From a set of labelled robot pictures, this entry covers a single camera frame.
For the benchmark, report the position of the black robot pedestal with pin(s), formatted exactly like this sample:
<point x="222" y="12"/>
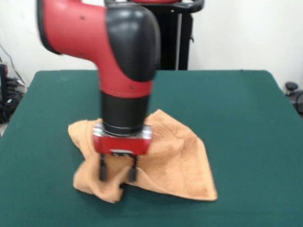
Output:
<point x="175" y="42"/>

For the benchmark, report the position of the dark green table cloth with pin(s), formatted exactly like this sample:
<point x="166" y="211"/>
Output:
<point x="236" y="106"/>

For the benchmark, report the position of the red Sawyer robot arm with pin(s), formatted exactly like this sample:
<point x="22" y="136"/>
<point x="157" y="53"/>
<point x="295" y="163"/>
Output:
<point x="94" y="35"/>

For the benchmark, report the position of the dark grey chair base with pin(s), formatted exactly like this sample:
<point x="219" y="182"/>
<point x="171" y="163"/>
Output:
<point x="292" y="87"/>

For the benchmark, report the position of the tan terry towel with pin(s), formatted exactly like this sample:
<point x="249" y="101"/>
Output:
<point x="177" y="165"/>

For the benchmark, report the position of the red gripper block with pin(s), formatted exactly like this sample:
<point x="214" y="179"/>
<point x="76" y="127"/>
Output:
<point x="122" y="145"/>

